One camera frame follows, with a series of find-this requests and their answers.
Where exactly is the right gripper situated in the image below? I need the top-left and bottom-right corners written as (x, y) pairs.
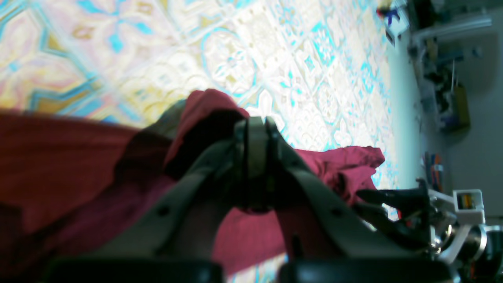
top-left (354, 179), bottom-right (488, 265)

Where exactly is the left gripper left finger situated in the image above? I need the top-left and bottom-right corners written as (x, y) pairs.
top-left (43, 118), bottom-right (249, 283)

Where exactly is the patterned tablecloth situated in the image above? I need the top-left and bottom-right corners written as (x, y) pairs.
top-left (1, 0), bottom-right (399, 189)

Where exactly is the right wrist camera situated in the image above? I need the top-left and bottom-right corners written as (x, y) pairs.
top-left (453, 189), bottom-right (486, 226)

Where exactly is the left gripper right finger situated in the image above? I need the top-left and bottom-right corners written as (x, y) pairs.
top-left (248, 118), bottom-right (460, 283)

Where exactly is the dark red t-shirt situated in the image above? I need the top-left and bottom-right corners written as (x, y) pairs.
top-left (0, 88), bottom-right (385, 283)

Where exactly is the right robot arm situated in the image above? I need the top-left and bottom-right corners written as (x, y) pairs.
top-left (354, 178), bottom-right (502, 281)

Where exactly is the blue orange clamp bottom left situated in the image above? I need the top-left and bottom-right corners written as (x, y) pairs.
top-left (375, 5), bottom-right (406, 28)

